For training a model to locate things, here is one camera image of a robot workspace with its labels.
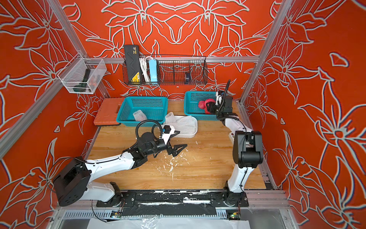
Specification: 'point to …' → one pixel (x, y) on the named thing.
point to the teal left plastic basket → (135, 109)
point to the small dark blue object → (187, 77)
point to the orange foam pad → (107, 113)
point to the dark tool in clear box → (82, 87)
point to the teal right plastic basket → (195, 104)
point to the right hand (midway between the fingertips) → (207, 102)
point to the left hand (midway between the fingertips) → (183, 138)
